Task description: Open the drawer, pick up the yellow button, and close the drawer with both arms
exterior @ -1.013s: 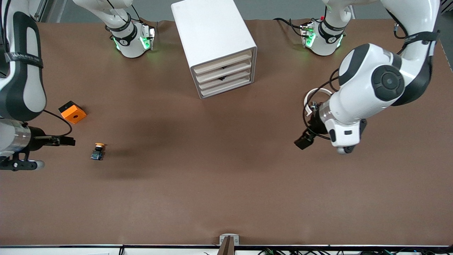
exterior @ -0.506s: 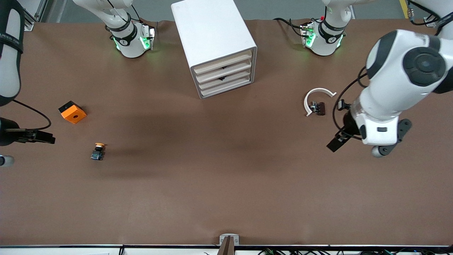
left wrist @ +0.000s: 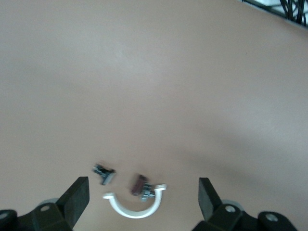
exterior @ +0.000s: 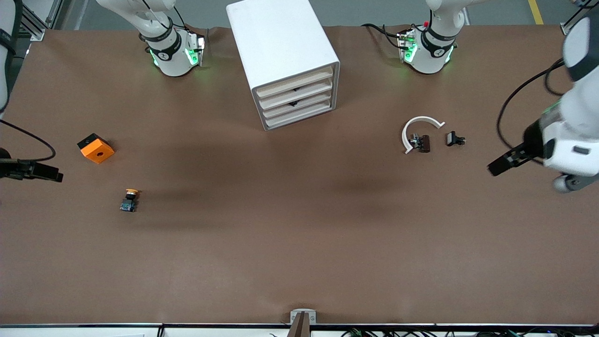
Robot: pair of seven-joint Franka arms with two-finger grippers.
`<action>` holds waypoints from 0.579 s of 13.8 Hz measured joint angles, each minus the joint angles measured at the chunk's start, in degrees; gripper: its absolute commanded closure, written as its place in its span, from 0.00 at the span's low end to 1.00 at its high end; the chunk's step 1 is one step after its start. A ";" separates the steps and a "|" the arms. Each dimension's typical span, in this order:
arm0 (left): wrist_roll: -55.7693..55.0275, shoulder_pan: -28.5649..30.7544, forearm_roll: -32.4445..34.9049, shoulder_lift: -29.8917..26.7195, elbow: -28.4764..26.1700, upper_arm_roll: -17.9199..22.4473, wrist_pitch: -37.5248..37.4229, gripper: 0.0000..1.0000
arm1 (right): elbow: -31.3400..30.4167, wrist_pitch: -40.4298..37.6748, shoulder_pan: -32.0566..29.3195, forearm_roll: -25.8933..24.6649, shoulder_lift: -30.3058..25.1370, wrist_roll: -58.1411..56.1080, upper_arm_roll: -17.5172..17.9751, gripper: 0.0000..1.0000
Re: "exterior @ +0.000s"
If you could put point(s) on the beige cabinet drawer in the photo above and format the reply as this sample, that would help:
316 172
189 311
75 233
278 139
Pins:
281 110
295 82
281 99
299 117

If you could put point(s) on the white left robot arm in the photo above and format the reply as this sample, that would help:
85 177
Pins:
433 49

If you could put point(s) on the small aluminium frame bracket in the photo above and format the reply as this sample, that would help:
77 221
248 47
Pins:
568 29

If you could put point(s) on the chrome metal fitting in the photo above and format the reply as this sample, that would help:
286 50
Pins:
414 140

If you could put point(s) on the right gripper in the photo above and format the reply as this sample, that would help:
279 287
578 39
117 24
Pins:
14 169

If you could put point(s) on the grey metal mount bracket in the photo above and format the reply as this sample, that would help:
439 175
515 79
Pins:
294 314

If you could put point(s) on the small black white connector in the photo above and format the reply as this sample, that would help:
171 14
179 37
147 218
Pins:
453 138

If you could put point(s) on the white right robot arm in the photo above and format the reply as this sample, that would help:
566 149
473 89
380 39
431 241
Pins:
171 56

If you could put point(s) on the white curved pipe clamp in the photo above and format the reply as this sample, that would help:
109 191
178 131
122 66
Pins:
421 119

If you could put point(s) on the white table edge rail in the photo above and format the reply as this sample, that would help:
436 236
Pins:
93 330

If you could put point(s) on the dark brown cylindrical capacitor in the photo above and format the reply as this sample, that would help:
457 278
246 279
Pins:
425 143

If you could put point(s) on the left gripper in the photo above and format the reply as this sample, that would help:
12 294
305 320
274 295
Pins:
529 142

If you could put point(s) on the yellow push button blue body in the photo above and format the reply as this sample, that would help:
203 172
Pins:
128 203

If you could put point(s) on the orange box with black base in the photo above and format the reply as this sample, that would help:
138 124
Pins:
98 150

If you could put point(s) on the aluminium frame profile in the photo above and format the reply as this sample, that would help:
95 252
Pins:
35 23

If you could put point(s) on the white drawer cabinet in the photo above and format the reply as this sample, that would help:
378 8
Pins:
278 42

